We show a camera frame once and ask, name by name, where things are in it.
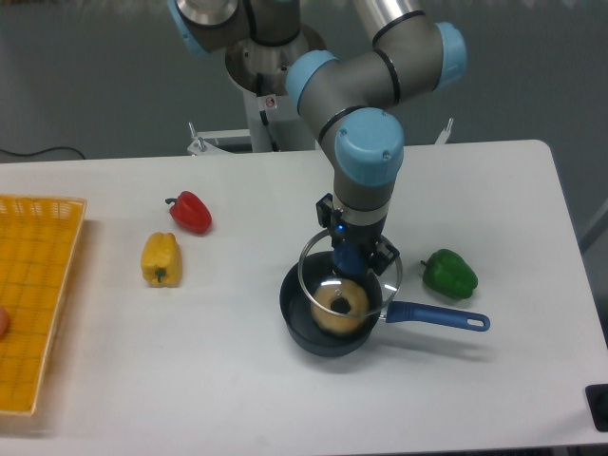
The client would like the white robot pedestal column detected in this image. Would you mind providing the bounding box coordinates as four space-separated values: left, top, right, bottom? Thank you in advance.
225 25 325 152

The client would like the dark pot with blue handle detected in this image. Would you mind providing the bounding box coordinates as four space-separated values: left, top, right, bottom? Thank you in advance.
279 251 490 357

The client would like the beige donut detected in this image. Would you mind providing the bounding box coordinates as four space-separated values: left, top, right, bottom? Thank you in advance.
311 279 370 336

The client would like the black device at table edge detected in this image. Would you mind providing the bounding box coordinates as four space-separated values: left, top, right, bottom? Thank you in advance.
585 384 608 432

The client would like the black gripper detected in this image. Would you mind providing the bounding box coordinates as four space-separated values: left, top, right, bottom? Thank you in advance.
332 211 399 276

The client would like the yellow bell pepper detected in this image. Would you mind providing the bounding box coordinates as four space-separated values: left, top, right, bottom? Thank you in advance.
140 232 182 287

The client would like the black cable on floor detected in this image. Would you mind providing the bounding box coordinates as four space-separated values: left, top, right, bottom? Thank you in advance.
0 146 87 161

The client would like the glass pot lid blue knob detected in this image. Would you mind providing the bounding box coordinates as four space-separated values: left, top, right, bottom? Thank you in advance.
296 229 403 319

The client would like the red bell pepper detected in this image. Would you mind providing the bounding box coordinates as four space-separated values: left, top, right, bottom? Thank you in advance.
165 191 213 236

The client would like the green bell pepper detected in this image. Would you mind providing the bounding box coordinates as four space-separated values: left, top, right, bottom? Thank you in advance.
420 249 479 300

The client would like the white metal base frame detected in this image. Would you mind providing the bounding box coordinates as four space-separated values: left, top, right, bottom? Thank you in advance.
186 117 456 157

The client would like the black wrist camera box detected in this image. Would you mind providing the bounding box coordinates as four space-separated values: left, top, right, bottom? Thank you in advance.
315 193 344 238

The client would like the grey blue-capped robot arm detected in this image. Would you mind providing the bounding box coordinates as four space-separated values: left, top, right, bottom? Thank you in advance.
168 1 467 274

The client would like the yellow woven basket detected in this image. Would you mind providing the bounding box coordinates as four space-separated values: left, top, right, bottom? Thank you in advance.
1 194 87 416

